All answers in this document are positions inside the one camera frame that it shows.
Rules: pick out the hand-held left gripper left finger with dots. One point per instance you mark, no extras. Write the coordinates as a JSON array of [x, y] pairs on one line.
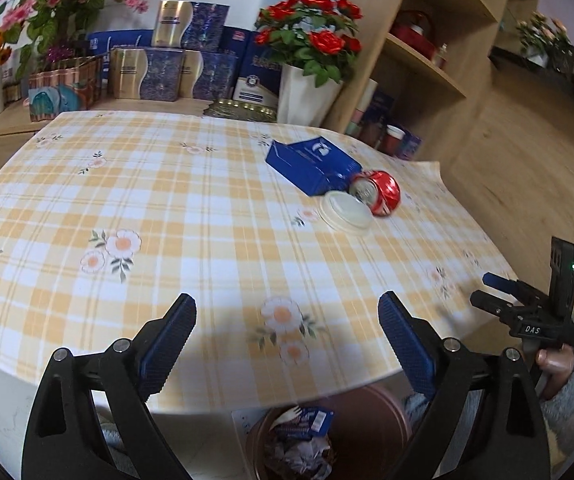
[[167, 350]]

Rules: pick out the yellow checked floral tablecloth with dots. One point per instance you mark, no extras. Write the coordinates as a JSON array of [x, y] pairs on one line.
[[192, 210]]

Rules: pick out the pink potted plant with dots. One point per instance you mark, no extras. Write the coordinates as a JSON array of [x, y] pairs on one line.
[[542, 35]]

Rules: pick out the blue and gold gift box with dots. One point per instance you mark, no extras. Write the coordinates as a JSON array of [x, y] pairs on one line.
[[192, 25], [209, 77], [147, 75]]

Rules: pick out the blue carton box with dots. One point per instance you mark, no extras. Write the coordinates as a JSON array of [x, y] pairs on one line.
[[312, 165]]

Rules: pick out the white plastic fork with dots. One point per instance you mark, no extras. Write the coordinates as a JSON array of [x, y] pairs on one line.
[[289, 411]]

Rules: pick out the wooden shelf unit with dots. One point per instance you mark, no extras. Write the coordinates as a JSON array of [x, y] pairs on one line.
[[447, 85]]

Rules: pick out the dark blue patterned box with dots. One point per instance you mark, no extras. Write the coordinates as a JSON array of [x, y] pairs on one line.
[[382, 107]]

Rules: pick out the brown plastic bin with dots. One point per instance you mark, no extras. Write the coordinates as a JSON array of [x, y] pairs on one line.
[[382, 425]]

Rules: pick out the white plastic lid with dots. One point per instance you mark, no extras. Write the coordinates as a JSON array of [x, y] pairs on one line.
[[344, 210]]

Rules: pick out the red basket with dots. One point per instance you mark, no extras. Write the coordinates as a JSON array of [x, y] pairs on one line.
[[414, 35]]

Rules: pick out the person's left fleece-clad leg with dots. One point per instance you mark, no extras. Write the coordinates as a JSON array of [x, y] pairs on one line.
[[113, 435]]

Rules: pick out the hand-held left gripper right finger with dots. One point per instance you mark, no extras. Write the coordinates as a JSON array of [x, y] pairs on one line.
[[407, 345]]

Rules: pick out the flat blue box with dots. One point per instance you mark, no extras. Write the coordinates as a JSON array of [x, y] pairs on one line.
[[117, 42]]

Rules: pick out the pink flower arrangement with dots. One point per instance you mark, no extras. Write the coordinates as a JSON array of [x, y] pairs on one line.
[[62, 0]]

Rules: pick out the blue box with white emblem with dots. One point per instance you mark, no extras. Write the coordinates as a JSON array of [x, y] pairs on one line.
[[254, 80]]

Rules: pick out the person's right hand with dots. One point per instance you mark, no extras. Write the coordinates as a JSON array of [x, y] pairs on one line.
[[554, 360]]

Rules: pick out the small glass bottle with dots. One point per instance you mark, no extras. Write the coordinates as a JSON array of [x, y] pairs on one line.
[[442, 57]]

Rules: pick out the stack of pastel cups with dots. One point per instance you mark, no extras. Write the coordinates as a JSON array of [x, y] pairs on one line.
[[364, 105]]

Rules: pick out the grey wrapper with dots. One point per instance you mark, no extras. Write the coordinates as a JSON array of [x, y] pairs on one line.
[[297, 455]]

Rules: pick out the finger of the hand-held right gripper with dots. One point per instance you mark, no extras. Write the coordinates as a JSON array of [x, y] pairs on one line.
[[487, 302], [499, 282]]

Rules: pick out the red paper cup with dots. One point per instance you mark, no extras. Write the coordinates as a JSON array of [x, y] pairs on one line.
[[394, 142]]

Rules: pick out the red rose plant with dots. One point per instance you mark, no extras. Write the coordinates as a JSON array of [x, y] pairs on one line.
[[312, 30]]

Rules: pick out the small light blue box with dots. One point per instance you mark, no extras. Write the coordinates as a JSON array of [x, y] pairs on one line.
[[412, 147]]

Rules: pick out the crushed red can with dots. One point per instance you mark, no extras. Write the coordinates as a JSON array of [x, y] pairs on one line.
[[382, 192]]

